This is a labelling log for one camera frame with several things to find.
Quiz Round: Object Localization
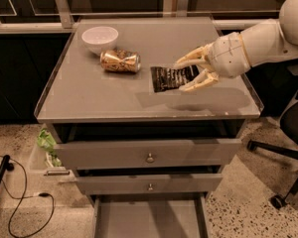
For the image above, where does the grey drawer cabinet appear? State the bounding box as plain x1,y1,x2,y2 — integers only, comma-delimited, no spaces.
34,16,264,238

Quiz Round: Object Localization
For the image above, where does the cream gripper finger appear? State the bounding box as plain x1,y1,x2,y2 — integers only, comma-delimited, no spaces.
173,45,212,70
179,67,220,92

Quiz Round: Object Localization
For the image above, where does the white ceramic bowl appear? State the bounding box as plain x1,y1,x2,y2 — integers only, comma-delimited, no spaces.
81,26,118,56

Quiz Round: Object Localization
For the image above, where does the black office chair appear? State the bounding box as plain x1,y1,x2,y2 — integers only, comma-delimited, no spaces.
246,62,298,210

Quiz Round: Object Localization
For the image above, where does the middle drawer knob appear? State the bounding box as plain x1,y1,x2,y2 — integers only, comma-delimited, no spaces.
147,183,154,191

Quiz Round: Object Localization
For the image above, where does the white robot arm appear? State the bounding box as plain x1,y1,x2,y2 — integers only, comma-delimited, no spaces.
174,0,298,92

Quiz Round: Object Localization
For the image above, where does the crushed gold soda can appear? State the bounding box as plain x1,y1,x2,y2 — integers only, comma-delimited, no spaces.
100,50,140,73

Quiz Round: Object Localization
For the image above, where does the grey top drawer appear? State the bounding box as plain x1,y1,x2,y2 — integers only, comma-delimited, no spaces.
56,119,243,170

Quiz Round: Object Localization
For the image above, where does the metal railing frame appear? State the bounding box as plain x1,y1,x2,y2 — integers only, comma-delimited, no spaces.
0,0,286,33

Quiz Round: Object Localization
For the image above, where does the grey middle drawer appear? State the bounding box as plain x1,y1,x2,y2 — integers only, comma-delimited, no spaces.
76,166,223,195

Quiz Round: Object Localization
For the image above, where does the black cable on floor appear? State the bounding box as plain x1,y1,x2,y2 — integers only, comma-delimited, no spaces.
0,154,56,238

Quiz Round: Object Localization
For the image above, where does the grey bottom drawer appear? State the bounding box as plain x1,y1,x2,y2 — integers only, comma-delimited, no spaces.
92,193,212,238

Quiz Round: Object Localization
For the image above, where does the top drawer knob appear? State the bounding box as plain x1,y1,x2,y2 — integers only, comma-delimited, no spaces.
146,153,155,164

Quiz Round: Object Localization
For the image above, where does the black stand leg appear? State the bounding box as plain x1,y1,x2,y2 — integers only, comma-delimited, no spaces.
0,155,14,184

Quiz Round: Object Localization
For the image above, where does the clear plastic bin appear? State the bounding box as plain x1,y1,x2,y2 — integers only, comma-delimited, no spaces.
27,125,75,183

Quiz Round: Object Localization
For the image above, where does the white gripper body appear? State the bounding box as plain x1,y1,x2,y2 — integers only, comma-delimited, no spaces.
208,33,250,78

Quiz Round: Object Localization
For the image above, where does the grey drawer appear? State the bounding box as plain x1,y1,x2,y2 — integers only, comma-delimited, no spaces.
76,166,223,195
92,193,212,238
56,119,243,170

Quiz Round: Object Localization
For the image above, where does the black rxbar chocolate wrapper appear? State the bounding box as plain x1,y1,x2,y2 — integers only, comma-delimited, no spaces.
151,65,200,92

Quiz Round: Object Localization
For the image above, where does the drawer knob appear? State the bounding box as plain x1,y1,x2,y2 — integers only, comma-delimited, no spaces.
147,183,154,191
146,153,155,164

